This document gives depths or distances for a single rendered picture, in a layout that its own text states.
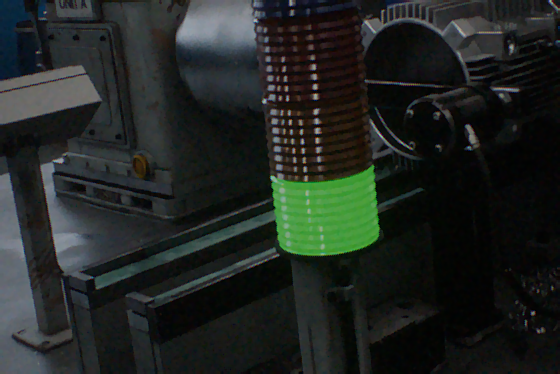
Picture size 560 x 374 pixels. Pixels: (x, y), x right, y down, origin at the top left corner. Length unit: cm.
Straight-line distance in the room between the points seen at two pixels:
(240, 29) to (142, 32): 19
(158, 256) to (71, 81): 23
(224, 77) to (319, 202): 76
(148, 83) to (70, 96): 37
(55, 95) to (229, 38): 30
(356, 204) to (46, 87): 56
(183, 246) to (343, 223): 43
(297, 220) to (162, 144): 87
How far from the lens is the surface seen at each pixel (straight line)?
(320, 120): 52
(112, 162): 152
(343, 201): 54
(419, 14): 107
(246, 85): 125
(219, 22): 128
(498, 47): 105
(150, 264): 92
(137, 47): 141
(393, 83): 107
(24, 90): 103
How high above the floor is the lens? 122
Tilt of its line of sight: 16 degrees down
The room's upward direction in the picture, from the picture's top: 6 degrees counter-clockwise
